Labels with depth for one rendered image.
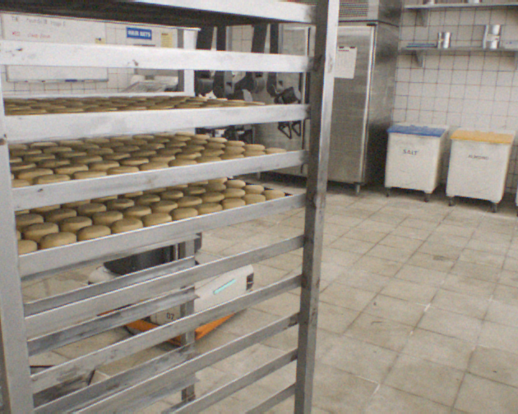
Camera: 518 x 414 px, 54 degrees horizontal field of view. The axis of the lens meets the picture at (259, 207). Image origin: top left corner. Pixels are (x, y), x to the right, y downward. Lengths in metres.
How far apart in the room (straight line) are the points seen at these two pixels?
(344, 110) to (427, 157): 0.96
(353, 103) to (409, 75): 1.00
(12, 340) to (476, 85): 5.62
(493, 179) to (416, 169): 0.74
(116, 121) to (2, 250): 0.23
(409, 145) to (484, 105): 0.96
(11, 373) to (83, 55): 0.43
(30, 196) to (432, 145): 4.96
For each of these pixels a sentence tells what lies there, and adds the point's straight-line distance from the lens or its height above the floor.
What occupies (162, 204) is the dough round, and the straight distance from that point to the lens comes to 0.96.
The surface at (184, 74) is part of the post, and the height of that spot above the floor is 1.29.
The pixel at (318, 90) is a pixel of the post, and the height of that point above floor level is 1.27.
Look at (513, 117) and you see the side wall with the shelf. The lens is 5.98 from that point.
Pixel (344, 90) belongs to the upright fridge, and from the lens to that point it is 5.41.
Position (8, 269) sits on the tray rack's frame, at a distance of 0.71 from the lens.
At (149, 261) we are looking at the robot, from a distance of 2.59.
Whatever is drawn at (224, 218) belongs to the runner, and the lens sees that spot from 0.91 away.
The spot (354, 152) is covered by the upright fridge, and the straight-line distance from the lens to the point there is 5.41.
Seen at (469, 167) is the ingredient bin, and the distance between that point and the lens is 5.42.
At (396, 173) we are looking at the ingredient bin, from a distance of 5.58.
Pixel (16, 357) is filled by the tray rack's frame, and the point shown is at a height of 0.94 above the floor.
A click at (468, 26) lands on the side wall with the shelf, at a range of 6.05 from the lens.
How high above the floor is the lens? 1.31
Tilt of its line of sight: 15 degrees down
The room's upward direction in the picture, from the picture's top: 2 degrees clockwise
